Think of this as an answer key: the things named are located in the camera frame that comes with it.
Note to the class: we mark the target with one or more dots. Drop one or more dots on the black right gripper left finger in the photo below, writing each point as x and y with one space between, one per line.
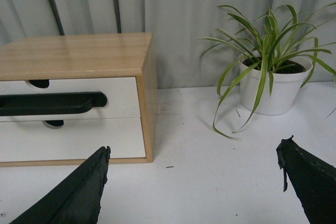
77 198

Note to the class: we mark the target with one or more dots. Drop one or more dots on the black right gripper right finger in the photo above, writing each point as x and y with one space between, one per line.
312 179

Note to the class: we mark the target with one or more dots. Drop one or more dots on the white top drawer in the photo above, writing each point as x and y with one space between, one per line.
121 93

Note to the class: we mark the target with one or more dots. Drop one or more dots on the white drawer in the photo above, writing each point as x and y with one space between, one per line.
121 93
76 139

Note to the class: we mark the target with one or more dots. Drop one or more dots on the white bottom drawer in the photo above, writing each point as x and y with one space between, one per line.
76 139

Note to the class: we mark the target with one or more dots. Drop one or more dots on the wooden drawer cabinet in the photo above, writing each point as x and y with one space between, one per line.
38 60

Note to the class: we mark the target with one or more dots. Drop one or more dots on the white plant pot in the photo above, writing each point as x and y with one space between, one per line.
284 90

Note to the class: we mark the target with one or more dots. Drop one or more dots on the grey curtain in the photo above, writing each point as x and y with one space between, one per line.
178 28

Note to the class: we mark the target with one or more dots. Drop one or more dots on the black drawer handle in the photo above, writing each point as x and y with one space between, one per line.
51 103

